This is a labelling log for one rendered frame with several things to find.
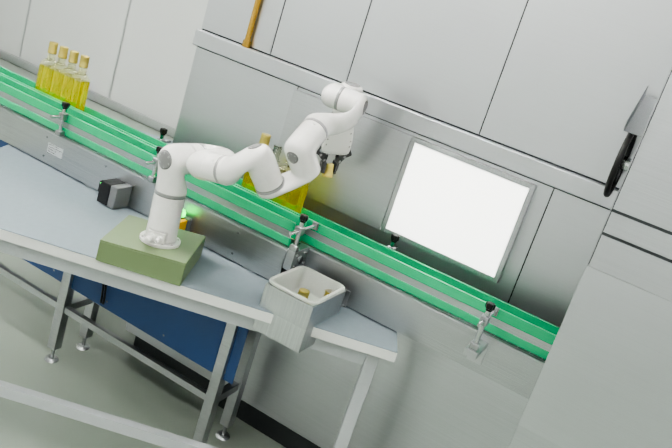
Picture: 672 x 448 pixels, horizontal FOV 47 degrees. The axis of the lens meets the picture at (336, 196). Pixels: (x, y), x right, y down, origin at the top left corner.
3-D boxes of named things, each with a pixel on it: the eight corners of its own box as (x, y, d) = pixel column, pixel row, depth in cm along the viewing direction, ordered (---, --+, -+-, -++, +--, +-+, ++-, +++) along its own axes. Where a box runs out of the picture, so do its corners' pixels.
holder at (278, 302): (346, 307, 249) (353, 286, 247) (305, 330, 225) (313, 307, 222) (303, 285, 255) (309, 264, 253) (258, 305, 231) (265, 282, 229)
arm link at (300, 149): (275, 116, 225) (289, 157, 234) (236, 160, 212) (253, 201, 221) (322, 120, 217) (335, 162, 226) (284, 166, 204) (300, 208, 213)
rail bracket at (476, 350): (482, 363, 232) (508, 297, 226) (466, 381, 217) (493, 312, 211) (468, 355, 234) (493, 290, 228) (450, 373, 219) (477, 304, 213)
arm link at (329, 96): (350, 93, 227) (322, 82, 229) (340, 125, 231) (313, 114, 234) (367, 85, 240) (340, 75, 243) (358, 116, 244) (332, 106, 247)
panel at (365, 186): (499, 282, 247) (537, 184, 237) (496, 284, 244) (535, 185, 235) (272, 178, 281) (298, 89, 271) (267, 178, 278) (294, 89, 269)
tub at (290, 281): (340, 311, 244) (348, 286, 242) (306, 330, 224) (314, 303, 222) (295, 287, 251) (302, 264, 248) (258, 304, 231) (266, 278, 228)
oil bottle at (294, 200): (295, 231, 264) (313, 173, 258) (287, 233, 259) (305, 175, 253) (282, 224, 266) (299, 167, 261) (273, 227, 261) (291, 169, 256)
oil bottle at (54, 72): (60, 117, 308) (75, 49, 300) (49, 117, 303) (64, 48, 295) (51, 112, 310) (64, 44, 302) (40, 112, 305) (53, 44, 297)
